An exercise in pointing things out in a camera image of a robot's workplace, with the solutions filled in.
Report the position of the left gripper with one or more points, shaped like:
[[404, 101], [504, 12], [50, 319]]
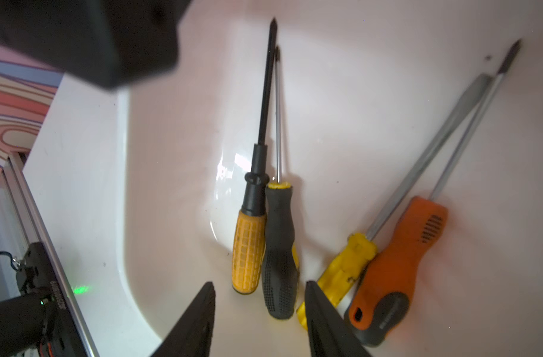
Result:
[[106, 43]]

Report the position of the white plastic storage box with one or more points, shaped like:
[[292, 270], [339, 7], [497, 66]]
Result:
[[140, 188]]

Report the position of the orange black screwdriver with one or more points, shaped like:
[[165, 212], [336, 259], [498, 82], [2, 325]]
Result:
[[385, 295]]

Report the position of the small black precision screwdriver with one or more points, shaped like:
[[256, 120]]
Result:
[[249, 237]]

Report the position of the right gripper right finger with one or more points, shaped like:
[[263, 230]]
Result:
[[328, 334]]

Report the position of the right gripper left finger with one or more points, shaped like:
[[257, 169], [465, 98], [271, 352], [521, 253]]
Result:
[[192, 334]]

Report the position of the yellow handle screwdriver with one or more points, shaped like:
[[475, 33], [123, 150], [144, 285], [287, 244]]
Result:
[[344, 270]]

